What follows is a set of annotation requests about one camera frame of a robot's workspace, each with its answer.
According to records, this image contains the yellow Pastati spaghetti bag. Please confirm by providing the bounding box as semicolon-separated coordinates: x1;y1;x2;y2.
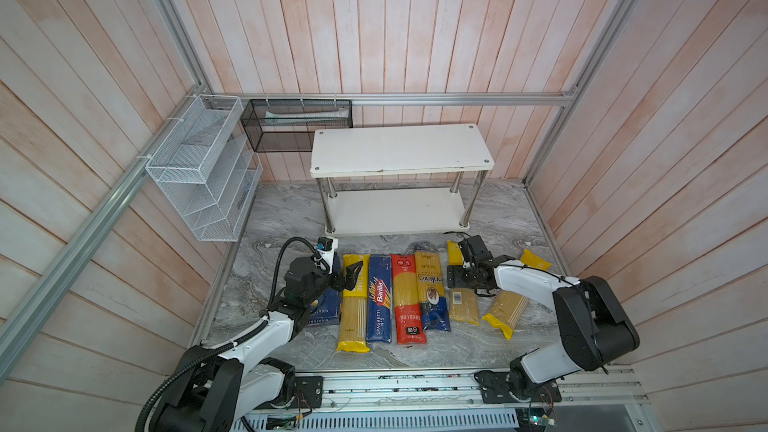
337;254;370;353

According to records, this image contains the white two-tier metal shelf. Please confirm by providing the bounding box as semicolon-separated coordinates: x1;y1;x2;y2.
310;124;494;236

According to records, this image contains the white wire mesh rack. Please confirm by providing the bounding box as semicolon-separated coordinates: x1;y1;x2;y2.
146;95;263;242

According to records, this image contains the yellow barcode spaghetti bag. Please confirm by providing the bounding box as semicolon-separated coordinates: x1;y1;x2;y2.
446;240;480;325

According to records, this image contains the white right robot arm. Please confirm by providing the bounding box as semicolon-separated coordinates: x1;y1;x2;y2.
448;235;640;403

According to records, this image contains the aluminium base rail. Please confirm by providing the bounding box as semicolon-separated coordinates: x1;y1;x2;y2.
233;366;662;431

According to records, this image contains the dark blue pasta box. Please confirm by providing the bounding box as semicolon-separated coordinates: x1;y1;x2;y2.
308;289;342;326

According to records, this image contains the yellow clear spaghetti bag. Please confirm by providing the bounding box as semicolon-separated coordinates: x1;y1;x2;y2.
482;249;551;340

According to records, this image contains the red spaghetti bag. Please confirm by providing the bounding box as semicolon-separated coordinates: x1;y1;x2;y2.
391;254;427;345

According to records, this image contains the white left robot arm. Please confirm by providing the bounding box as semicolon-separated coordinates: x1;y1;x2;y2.
135;252;364;431

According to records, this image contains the aluminium frame rail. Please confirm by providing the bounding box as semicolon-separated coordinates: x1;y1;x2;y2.
236;92;575;107

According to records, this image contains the black mesh wall basket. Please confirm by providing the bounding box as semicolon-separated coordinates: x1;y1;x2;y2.
240;98;354;153

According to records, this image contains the blue Barilla spaghetti box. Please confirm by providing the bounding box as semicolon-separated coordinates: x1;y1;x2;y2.
366;255;393;343

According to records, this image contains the blue yellow spaghetti bag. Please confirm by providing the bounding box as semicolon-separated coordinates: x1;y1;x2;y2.
414;251;451;332

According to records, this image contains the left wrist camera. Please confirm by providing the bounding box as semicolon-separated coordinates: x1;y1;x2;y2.
317;236;338;273

